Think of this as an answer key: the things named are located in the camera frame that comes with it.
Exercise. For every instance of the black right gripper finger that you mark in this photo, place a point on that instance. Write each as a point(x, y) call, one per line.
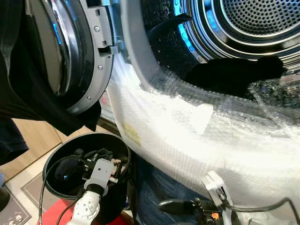
point(178, 207)

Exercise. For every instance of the white front-load washing machine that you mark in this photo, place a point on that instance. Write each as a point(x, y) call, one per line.
point(154, 154)

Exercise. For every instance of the blue denim cloth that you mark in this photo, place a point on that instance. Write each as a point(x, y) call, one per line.
point(154, 187)

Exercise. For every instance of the black round bucket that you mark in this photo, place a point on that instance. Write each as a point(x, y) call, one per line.
point(119, 201)

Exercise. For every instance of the clear bubble wrap sheet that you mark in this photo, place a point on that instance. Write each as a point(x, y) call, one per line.
point(187, 150)

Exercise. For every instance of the red stool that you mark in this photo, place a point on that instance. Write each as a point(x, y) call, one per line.
point(51, 218)

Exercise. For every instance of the dark navy garment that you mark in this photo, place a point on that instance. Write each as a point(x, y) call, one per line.
point(11, 140)

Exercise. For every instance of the grey patterned floor mat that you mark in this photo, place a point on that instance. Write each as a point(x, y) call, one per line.
point(14, 215)

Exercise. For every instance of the black shoe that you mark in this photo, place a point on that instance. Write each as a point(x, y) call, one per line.
point(3, 199)

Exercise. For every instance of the grey round washer door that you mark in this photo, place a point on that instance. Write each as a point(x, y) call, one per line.
point(98, 56)

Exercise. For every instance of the grey door hinge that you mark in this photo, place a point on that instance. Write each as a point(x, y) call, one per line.
point(112, 47)

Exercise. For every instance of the grey rubber door seal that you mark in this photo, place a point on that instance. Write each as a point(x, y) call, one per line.
point(133, 47)

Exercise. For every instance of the black garment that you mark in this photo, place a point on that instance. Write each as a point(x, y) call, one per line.
point(234, 75)

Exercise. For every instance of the black drum paddle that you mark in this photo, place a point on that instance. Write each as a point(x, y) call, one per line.
point(166, 30)

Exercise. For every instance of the perforated steel washer drum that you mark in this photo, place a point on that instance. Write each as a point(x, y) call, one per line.
point(253, 28)

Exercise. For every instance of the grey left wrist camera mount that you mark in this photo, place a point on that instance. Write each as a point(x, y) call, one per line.
point(101, 173)

